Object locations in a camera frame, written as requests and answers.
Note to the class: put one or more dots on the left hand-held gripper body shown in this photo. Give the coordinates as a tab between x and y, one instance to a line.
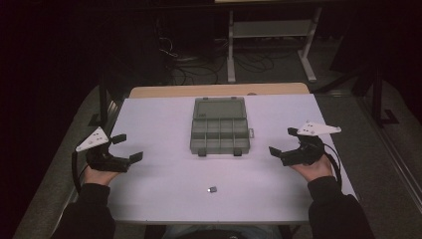
101	161

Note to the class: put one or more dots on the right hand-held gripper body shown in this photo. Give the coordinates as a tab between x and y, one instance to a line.
307	151

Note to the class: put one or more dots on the clear plastic compartment box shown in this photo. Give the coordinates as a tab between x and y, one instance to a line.
219	132

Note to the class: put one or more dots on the small metal nut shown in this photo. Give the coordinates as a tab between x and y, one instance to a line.
212	189

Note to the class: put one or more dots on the person's left hand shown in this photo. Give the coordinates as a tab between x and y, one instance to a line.
98	176

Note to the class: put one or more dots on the person's right hand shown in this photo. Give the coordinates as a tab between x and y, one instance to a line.
315	171

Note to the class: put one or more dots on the black metal stand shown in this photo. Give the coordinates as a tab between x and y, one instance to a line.
103	99
378	96

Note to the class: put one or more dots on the wooden table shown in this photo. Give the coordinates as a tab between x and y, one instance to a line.
219	90

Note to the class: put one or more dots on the white metal desk frame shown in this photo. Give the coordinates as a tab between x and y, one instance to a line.
272	30

